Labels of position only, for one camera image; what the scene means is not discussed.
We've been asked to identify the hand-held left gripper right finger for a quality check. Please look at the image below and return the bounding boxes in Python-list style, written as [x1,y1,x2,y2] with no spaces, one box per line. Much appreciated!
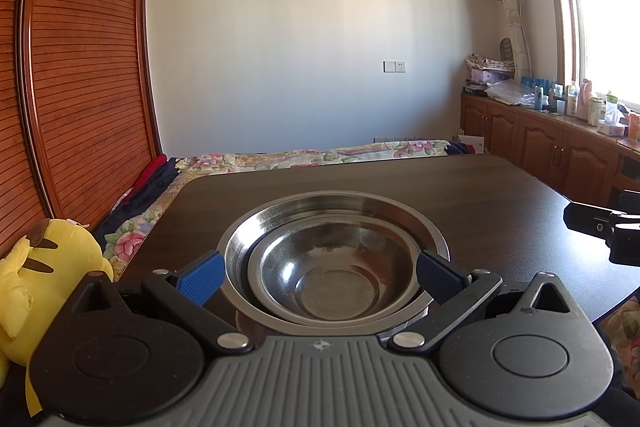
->
[392,250,584,355]

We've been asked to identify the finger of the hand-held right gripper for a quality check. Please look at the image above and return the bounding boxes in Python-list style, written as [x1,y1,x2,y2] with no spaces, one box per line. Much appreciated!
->
[563,190,640,238]
[608,224,640,266]

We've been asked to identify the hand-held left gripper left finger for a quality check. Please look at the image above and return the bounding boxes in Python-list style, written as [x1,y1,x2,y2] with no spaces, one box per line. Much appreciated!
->
[71,250,254,353]

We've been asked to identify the small steel bowl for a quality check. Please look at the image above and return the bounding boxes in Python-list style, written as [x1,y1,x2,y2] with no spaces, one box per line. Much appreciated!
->
[248,213,426,323]

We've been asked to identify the large steel bowl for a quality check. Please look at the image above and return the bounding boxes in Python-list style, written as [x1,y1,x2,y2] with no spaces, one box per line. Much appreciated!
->
[220,191,450,333]

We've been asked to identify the wooden cabinet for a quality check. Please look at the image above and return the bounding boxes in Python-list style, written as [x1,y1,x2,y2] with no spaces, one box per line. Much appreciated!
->
[460,93,640,208]

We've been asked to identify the navy blue blanket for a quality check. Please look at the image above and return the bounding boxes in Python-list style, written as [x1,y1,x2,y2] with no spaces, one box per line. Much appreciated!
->
[95,141,477,249]

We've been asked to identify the row of bottles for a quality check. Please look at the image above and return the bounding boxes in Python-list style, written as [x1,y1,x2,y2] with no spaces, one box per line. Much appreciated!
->
[520,77,640,142]

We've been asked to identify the red cloth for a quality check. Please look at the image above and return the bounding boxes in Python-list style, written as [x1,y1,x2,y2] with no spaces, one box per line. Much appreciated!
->
[127,154,169,202]

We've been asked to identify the white paper box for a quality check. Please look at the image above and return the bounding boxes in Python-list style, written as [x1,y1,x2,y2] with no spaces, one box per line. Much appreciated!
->
[457,134,486,156]

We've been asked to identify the clear plastic bags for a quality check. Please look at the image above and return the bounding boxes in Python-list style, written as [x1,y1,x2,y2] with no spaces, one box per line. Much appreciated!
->
[485,79,539,108]

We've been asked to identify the floral blanket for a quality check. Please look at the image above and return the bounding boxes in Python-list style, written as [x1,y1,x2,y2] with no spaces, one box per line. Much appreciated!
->
[102,139,640,348]

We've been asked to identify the yellow plush toy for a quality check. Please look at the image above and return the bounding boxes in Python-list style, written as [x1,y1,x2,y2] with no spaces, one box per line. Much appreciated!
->
[0,218,114,418]

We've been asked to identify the stack of boxes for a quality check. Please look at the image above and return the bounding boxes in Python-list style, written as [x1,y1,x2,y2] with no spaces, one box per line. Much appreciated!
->
[462,68,511,97]

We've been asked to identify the floral cloth bundle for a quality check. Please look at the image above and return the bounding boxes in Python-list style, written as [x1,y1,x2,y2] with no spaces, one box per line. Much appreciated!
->
[466,53,516,70]

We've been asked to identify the window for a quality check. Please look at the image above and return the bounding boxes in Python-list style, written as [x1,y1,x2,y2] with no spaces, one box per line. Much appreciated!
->
[547,0,640,94]

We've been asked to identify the wooden slatted wardrobe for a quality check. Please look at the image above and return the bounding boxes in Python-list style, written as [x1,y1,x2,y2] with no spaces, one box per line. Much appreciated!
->
[0,0,166,233]

